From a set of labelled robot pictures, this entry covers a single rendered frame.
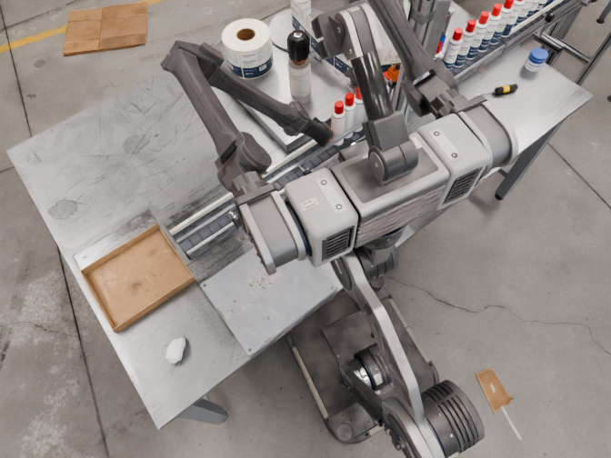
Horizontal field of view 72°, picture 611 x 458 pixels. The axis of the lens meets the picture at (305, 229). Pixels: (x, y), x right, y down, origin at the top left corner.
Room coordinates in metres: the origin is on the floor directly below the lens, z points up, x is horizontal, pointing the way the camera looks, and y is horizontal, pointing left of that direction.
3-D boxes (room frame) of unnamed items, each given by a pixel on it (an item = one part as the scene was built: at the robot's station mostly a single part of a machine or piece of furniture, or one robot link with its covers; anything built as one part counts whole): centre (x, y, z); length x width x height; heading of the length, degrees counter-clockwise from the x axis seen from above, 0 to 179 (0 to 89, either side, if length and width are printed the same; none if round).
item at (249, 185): (0.47, 0.10, 1.45); 0.09 x 0.08 x 0.12; 113
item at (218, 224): (1.12, -0.23, 0.86); 1.65 x 0.08 x 0.04; 125
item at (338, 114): (1.06, -0.14, 0.98); 0.05 x 0.05 x 0.20
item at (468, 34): (1.44, -0.70, 0.98); 0.05 x 0.05 x 0.20
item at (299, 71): (1.31, -0.01, 1.03); 0.09 x 0.09 x 0.30
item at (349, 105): (1.09, -0.18, 0.98); 0.05 x 0.05 x 0.20
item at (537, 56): (1.45, -1.05, 0.87); 0.07 x 0.07 x 0.07
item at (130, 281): (0.55, 0.58, 0.85); 0.30 x 0.26 x 0.04; 125
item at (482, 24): (1.48, -0.76, 0.98); 0.05 x 0.05 x 0.20
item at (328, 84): (1.56, -0.08, 0.86); 0.80 x 0.67 x 0.05; 125
